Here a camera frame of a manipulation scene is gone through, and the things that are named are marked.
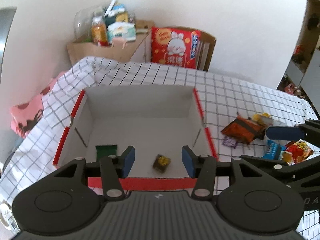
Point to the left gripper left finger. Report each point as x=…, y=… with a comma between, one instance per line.
x=120, y=164

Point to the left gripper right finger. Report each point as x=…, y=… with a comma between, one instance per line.
x=195, y=163

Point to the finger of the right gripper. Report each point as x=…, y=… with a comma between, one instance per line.
x=284, y=133

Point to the blue snack packet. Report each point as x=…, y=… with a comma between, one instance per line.
x=274, y=150

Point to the green snack packet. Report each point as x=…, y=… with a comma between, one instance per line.
x=105, y=151

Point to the red yellow snack bag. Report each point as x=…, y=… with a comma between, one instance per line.
x=296, y=152

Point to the orange brown snack bag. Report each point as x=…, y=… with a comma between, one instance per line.
x=244, y=130

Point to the brown small snack pack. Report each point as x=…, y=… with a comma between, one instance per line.
x=161, y=163

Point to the yellow small snack packet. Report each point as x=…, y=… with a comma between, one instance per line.
x=263, y=119

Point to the small purple candy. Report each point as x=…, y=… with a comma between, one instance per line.
x=230, y=142

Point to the red white cardboard box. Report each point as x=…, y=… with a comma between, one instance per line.
x=154, y=119

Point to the pink patterned cloth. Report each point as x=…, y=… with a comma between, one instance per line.
x=25, y=116

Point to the wooden side cabinet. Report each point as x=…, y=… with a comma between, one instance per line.
x=138, y=51

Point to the wooden chair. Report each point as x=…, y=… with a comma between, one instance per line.
x=205, y=51

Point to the red rabbit cushion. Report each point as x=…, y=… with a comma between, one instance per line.
x=174, y=47

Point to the tissue box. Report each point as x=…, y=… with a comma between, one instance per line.
x=124, y=30

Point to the orange drink bottle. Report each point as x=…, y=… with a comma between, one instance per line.
x=99, y=31

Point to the clear glass bowl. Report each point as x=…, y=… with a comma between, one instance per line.
x=83, y=22

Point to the metal lamp shade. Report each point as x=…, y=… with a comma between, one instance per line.
x=6, y=19

